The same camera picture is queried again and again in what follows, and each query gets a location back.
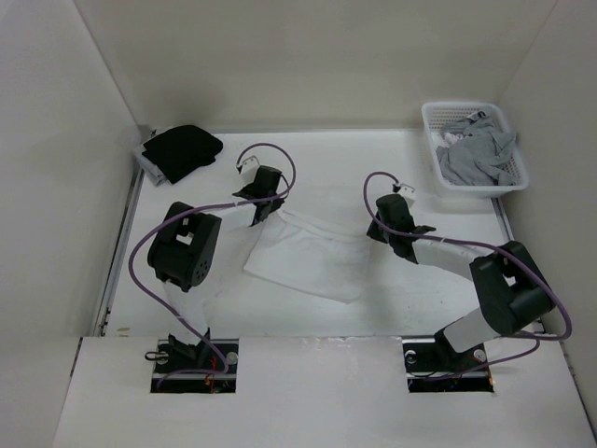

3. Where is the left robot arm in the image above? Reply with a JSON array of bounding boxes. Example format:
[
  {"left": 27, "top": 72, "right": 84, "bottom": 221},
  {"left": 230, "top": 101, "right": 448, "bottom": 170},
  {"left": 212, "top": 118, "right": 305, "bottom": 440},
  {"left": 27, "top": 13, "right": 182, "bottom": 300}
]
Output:
[{"left": 128, "top": 165, "right": 294, "bottom": 372}]

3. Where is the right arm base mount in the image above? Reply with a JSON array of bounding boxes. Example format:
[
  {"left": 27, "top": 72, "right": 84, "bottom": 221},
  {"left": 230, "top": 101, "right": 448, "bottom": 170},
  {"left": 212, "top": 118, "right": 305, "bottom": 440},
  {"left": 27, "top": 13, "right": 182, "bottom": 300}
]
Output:
[{"left": 402, "top": 337, "right": 493, "bottom": 393}]

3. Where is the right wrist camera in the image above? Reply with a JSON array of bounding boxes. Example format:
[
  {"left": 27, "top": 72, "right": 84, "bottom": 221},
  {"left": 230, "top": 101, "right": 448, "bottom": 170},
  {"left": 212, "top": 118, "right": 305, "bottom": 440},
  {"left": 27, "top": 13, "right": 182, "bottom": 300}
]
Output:
[{"left": 392, "top": 183, "right": 416, "bottom": 206}]

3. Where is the right metal table rail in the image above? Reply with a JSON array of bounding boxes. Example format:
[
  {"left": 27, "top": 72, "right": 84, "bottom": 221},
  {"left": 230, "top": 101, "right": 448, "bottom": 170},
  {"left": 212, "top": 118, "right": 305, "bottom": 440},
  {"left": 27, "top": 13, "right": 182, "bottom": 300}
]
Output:
[{"left": 492, "top": 198, "right": 514, "bottom": 241}]

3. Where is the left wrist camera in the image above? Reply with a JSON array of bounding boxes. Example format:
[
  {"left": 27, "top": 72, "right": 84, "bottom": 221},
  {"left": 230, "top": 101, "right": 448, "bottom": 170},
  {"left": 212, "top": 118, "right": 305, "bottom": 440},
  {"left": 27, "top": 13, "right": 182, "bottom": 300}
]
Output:
[{"left": 236, "top": 156, "right": 260, "bottom": 180}]

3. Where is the left metal table rail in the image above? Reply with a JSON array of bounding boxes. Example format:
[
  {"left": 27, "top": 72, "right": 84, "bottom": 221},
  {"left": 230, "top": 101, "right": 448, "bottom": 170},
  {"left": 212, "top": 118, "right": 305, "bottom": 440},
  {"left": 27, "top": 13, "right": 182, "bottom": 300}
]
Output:
[{"left": 84, "top": 157, "right": 144, "bottom": 337}]

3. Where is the grey tank top in basket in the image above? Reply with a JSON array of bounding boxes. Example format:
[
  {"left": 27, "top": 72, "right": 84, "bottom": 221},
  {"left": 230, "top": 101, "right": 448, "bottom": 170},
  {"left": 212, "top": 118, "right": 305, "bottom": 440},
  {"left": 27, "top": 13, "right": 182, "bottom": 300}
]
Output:
[{"left": 436, "top": 111, "right": 517, "bottom": 187}]

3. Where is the folded black tank top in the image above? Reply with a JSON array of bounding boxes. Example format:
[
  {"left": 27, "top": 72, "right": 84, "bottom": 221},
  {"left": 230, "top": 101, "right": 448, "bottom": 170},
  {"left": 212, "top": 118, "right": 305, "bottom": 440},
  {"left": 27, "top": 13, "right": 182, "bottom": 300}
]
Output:
[{"left": 143, "top": 125, "right": 224, "bottom": 185}]

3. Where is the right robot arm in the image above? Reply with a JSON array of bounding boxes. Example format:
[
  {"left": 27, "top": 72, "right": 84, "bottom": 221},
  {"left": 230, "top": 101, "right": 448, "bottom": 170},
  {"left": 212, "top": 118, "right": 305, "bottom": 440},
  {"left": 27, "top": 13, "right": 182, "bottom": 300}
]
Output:
[{"left": 367, "top": 193, "right": 555, "bottom": 370}]

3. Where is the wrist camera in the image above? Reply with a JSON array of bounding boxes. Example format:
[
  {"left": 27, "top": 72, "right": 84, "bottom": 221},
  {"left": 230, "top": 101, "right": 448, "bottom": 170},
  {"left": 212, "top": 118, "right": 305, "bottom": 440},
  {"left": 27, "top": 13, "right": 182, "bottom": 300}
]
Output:
[
  {"left": 392, "top": 183, "right": 416, "bottom": 206},
  {"left": 236, "top": 156, "right": 260, "bottom": 180}
]

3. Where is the white tank top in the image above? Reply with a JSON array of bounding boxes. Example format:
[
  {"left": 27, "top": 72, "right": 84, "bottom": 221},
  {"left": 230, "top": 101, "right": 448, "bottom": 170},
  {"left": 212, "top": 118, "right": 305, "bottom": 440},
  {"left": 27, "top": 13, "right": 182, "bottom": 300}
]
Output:
[{"left": 243, "top": 211, "right": 371, "bottom": 303}]

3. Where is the folded grey tank top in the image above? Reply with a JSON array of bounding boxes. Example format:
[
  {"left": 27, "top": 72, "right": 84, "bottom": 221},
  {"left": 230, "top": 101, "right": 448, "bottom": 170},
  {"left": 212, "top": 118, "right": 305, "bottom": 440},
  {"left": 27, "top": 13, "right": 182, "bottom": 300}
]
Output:
[{"left": 133, "top": 145, "right": 167, "bottom": 187}]

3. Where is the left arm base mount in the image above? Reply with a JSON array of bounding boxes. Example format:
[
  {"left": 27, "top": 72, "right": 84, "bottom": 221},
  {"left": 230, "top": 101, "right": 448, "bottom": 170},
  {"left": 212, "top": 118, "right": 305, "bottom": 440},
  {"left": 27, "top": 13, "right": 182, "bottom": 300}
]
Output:
[{"left": 145, "top": 335, "right": 240, "bottom": 395}]

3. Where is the metal table rail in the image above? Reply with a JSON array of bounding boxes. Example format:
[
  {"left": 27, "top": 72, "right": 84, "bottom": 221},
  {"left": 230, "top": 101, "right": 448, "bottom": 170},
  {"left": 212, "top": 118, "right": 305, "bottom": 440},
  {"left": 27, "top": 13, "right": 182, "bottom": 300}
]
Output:
[
  {"left": 84, "top": 157, "right": 144, "bottom": 337},
  {"left": 492, "top": 198, "right": 514, "bottom": 241}
]

